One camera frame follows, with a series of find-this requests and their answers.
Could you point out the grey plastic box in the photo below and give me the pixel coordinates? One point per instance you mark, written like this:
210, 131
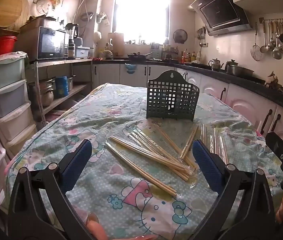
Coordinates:
82, 52

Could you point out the round woven straw tray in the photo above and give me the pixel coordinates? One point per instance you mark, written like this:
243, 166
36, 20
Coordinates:
26, 12

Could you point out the mint grey plastic drawer tower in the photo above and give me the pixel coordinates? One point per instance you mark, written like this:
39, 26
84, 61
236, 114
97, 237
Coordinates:
9, 97

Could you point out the blue hanging bin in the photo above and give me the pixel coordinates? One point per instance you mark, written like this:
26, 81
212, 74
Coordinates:
130, 68

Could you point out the steel teapot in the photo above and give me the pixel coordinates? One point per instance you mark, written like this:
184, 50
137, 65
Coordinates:
216, 65

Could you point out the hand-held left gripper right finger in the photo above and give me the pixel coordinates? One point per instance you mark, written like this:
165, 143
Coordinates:
206, 162

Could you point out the stack of steel pots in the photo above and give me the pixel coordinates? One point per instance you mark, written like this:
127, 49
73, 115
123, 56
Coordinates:
42, 92

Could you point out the round grey wall fan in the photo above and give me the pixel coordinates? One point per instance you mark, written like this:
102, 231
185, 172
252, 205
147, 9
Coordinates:
180, 36

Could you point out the white round hanging container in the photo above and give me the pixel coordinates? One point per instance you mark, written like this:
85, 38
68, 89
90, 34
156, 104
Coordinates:
97, 36

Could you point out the spice rack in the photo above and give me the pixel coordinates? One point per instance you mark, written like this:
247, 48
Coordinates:
169, 52

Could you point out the cluster of condiment bottles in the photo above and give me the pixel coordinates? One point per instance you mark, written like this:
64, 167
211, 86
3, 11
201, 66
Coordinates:
190, 57

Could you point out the white base cabinets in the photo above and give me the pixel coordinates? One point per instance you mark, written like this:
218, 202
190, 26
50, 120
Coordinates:
244, 105

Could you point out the black range hood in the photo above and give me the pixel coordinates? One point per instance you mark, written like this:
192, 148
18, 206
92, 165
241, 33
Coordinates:
219, 12

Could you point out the black microwave oven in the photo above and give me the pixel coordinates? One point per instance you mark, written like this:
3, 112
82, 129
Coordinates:
49, 42

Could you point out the pale wooden cutting board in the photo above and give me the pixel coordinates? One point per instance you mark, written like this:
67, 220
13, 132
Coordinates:
115, 42

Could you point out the green plastic utensil basket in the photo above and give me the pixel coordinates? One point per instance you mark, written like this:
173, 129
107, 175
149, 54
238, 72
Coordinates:
161, 80

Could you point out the small white round fan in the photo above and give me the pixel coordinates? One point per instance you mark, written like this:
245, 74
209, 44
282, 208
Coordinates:
42, 6

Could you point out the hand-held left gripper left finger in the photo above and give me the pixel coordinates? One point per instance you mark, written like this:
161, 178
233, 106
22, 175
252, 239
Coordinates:
76, 162

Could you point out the blue canister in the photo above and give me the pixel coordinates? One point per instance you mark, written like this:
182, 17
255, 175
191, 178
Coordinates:
61, 87

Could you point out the black blender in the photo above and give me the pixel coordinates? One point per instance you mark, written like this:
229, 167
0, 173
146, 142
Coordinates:
72, 37

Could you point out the metal shelf rack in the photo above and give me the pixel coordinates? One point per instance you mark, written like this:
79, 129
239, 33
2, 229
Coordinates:
64, 63

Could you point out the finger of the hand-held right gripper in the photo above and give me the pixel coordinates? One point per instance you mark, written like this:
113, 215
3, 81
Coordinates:
280, 146

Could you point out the large steel pot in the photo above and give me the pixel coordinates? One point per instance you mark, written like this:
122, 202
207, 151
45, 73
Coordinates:
240, 71

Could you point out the person's left hand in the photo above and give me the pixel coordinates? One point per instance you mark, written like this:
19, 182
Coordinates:
95, 227

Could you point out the kitchen window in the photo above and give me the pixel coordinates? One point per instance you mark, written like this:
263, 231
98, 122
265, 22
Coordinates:
141, 12

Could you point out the round bamboo board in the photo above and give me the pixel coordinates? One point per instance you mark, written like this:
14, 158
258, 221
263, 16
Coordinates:
6, 10

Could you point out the bunch of chopsticks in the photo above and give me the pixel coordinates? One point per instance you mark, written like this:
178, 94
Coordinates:
176, 166

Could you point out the black kitchen countertop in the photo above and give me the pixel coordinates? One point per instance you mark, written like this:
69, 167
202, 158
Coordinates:
244, 82

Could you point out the hanging steel colander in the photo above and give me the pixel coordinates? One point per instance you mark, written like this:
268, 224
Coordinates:
86, 16

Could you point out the small steel pot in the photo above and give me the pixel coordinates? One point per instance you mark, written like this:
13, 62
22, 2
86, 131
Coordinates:
71, 83

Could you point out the row of hanging kitchen utensils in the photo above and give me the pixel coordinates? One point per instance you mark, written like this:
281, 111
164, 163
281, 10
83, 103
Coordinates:
276, 40

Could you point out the small hanging steel utensils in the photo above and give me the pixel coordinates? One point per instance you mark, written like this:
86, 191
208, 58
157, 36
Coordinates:
201, 36

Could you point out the wall socket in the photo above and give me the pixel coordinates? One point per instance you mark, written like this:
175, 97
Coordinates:
205, 45

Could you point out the black frying pan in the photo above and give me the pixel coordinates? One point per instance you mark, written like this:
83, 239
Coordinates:
137, 55

